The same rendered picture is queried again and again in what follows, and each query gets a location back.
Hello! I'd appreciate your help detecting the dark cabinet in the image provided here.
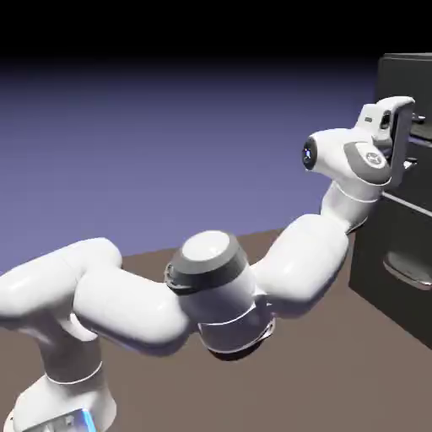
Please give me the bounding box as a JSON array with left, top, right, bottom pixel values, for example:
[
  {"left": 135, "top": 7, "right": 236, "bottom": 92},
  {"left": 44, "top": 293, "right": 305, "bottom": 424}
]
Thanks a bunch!
[{"left": 348, "top": 52, "right": 432, "bottom": 353}]

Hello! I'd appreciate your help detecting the curved metal drawer handle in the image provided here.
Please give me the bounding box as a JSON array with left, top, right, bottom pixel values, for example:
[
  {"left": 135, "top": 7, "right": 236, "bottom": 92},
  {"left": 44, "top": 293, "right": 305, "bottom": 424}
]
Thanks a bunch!
[{"left": 382, "top": 251, "right": 432, "bottom": 292}]

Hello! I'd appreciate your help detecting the dark drawer front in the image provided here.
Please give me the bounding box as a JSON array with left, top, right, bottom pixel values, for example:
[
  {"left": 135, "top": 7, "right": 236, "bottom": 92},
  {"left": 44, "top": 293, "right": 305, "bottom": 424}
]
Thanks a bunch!
[
  {"left": 348, "top": 192, "right": 432, "bottom": 353},
  {"left": 376, "top": 56, "right": 432, "bottom": 218}
]

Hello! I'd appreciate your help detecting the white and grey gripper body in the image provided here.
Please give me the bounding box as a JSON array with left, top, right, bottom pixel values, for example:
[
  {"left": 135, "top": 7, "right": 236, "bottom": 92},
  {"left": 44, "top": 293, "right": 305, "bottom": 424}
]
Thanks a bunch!
[{"left": 376, "top": 95, "right": 417, "bottom": 187}]

